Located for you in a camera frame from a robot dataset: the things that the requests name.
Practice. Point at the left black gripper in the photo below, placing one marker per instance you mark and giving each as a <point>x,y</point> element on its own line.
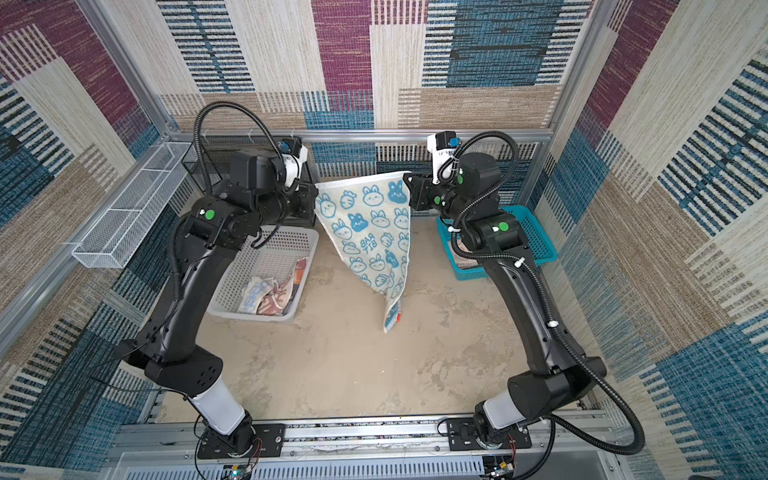
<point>306,196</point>

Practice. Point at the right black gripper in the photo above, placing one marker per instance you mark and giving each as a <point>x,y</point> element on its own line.
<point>419,191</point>

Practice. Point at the blue bunny pattern towel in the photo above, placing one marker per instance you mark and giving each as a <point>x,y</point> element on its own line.
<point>368,220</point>

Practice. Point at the white plastic laundry basket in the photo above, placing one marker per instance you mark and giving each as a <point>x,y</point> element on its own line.
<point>276,260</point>

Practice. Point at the orange bunny pattern towel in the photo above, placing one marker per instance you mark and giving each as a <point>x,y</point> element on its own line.
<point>464,263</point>

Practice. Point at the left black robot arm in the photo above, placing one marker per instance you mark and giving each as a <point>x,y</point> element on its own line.
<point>263,188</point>

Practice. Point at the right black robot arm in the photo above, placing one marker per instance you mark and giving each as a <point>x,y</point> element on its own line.
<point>464,188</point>

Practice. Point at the red pattern towel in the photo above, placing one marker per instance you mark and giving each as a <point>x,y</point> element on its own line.
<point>279,299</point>

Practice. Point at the teal plastic basket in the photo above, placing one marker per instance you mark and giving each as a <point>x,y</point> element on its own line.
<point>539,243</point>

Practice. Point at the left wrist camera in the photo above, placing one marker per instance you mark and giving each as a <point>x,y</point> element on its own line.
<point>295,155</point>

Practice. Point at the white wire mesh tray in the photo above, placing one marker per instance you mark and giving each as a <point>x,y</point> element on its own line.
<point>114,238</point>

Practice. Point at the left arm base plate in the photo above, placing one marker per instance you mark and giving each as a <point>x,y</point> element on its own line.
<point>245,442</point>

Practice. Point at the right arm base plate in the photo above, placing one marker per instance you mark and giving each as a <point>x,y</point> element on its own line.
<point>469,433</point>

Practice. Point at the aluminium mounting rail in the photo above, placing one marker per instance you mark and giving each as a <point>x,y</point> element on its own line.
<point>389,447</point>

